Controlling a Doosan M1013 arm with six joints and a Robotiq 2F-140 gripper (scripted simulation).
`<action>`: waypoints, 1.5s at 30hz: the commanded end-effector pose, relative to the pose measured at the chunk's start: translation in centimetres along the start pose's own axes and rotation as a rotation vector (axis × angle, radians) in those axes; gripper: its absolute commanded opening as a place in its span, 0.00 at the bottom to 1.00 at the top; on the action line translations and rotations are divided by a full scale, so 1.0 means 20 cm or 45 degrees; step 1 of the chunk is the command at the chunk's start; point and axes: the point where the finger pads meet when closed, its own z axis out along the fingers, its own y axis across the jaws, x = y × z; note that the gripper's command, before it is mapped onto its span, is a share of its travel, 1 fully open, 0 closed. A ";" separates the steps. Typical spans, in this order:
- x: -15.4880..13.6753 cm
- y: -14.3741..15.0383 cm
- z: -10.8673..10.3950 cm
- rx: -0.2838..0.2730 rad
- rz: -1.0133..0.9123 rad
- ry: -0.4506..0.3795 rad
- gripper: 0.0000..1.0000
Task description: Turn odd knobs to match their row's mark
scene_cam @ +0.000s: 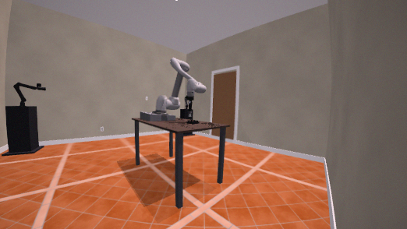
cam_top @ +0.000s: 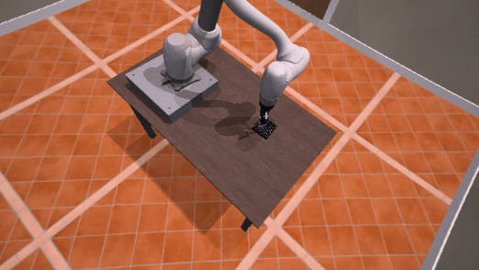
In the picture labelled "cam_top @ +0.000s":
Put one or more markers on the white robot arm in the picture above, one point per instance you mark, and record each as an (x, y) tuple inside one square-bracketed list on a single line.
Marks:
[(180, 56)]

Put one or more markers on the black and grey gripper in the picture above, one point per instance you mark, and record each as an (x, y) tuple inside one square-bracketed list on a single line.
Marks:
[(264, 112)]

